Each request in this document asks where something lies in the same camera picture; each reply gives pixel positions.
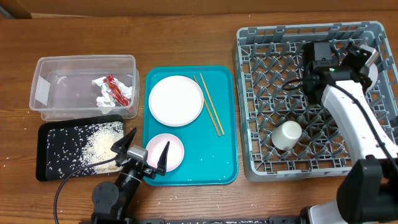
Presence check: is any clear plastic bin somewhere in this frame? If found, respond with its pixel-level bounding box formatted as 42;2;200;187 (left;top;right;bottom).
29;55;139;121

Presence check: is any pink bowl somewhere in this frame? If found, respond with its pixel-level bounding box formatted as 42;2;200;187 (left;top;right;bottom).
146;133;185;172

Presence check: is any red snack wrapper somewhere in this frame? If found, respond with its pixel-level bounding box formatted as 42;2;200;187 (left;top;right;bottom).
103;75;129;106

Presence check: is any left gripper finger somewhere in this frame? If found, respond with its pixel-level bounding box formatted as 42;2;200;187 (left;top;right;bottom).
156;141;170;175
111;128;137;154

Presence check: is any wooden chopstick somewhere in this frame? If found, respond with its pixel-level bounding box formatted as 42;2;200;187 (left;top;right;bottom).
193;75;221;137
200;73;225;135

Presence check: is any white cup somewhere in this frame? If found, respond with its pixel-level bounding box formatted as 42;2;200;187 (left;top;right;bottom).
271;121;302;151

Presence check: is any large white plate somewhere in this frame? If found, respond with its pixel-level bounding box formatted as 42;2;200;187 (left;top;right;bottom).
149;75;204;127

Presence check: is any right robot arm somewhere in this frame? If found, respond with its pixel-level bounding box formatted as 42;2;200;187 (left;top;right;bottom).
302;40;397;223

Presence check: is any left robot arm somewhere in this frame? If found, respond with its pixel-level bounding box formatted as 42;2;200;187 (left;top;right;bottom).
91;128;170;223

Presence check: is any grey dish rack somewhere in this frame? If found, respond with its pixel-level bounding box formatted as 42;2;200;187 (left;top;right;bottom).
234;21;397;182

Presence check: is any black tray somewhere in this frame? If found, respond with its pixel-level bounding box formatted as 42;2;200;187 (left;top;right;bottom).
35;115;124;182

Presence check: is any pile of rice grains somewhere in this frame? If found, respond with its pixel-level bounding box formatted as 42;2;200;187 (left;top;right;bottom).
46;121;124;179

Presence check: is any teal serving tray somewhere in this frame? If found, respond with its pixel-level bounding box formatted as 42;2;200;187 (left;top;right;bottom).
142;65;239;187

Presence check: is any grey bowl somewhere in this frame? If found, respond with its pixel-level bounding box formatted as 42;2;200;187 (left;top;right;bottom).
359;45;379;93

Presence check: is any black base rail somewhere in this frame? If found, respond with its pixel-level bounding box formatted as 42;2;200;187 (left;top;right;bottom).
81;215;307;224

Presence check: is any white napkin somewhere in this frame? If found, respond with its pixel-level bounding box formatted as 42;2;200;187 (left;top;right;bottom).
91;77;132;114

